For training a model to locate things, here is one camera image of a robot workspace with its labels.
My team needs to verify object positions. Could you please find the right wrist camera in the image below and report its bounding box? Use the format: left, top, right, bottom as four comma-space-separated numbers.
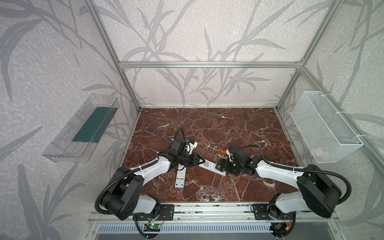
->
226, 149, 232, 161

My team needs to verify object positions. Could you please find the right base wiring connector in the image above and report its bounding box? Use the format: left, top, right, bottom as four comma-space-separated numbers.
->
270, 223, 292, 233

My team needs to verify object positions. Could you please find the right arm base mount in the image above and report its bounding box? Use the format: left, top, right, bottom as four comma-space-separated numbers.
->
251, 204, 295, 221

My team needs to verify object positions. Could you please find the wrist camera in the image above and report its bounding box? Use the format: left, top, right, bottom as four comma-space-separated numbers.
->
226, 149, 232, 161
185, 140, 198, 154

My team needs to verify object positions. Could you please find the pink object in basket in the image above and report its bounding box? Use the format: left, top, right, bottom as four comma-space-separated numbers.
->
312, 147, 326, 158

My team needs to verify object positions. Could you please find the clear plastic wall bin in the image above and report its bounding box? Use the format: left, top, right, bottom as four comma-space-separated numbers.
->
43, 94, 120, 163

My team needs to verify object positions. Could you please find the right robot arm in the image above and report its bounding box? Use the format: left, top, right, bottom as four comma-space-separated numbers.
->
216, 146, 352, 220

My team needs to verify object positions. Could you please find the white remote control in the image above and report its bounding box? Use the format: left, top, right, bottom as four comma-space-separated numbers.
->
199, 160, 226, 177

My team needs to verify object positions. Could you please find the green lit circuit board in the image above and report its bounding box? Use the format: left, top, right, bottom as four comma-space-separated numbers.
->
143, 223, 162, 232

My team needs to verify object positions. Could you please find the white remote with coloured buttons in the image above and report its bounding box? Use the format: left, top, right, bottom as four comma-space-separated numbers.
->
175, 164, 187, 189

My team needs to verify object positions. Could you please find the white wire mesh basket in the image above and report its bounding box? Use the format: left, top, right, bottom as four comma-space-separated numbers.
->
290, 91, 364, 164

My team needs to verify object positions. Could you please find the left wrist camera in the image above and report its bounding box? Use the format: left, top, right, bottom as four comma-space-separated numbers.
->
185, 140, 198, 154

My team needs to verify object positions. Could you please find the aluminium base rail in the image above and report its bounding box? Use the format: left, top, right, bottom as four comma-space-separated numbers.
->
86, 202, 339, 224

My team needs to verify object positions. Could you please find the orange handled screwdriver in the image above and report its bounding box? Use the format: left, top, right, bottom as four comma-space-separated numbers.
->
207, 146, 227, 155

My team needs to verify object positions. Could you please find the aluminium cage frame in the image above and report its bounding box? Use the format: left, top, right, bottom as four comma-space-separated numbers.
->
91, 1, 384, 227

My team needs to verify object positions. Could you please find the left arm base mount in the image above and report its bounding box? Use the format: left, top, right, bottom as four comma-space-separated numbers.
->
135, 204, 175, 221

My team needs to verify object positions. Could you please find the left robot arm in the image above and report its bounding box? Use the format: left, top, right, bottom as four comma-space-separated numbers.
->
94, 127, 206, 221

